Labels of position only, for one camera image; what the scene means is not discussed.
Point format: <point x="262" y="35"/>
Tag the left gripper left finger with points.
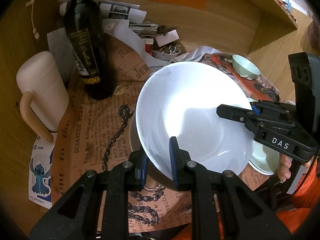
<point x="96" y="205"/>

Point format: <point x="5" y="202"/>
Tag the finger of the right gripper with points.
<point x="255" y="108"/>
<point x="233" y="113"/>

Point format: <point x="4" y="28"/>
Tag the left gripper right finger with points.
<point x="222" y="205"/>

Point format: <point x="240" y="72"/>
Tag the mint green plate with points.
<point x="264" y="159"/>

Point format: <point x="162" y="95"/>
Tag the small mint green bowl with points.
<point x="244" y="67"/>

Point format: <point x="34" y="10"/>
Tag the white bowl black spots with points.
<point x="180" y="100"/>

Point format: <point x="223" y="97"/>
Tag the pinkish grey bowl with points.
<point x="153" y="172"/>

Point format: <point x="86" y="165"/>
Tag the person's right hand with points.
<point x="284" y="168"/>

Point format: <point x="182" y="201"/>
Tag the Stitch cartoon sticker card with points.
<point x="40" y="169"/>

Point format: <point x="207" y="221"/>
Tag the printed newspaper table cover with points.
<point x="91" y="129"/>

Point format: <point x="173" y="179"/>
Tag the small dish with trinkets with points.
<point x="166" y="52"/>

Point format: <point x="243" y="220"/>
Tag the pink striped curtain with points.
<point x="313" y="34"/>

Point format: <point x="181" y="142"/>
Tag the wooden shelf board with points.
<point x="278" y="9"/>

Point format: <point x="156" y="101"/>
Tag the cream plastic mug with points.
<point x="44" y="96"/>

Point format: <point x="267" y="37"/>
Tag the white paper sheet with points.
<point x="119" y="29"/>

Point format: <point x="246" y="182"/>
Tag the stack of newspapers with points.
<point x="140" y="20"/>

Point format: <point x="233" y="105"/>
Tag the dark wine bottle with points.
<point x="95" y="70"/>

